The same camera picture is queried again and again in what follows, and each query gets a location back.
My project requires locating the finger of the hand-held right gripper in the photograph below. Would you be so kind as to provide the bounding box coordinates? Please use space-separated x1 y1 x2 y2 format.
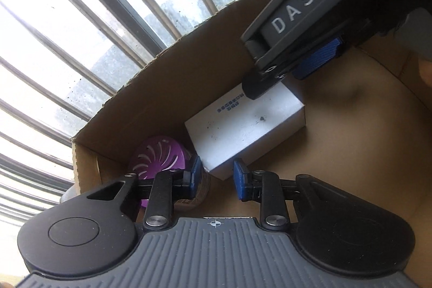
292 36 345 80
242 21 350 100

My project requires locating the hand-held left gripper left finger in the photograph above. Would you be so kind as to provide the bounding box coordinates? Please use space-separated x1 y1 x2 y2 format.
87 156 204 231

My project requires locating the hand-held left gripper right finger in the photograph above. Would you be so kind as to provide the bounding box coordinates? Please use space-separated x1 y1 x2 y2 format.
234 159 326 231

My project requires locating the purple air freshener can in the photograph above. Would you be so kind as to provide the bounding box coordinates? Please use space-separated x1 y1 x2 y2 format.
129 136 209 212

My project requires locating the white rectangular carton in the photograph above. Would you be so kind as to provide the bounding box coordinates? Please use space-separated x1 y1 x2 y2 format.
184 82 306 181

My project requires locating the brown cardboard box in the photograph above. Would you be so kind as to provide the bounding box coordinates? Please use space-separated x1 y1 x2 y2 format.
71 0 432 288

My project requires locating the person's right hand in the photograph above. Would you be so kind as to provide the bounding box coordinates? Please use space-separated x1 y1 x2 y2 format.
418 58 432 88

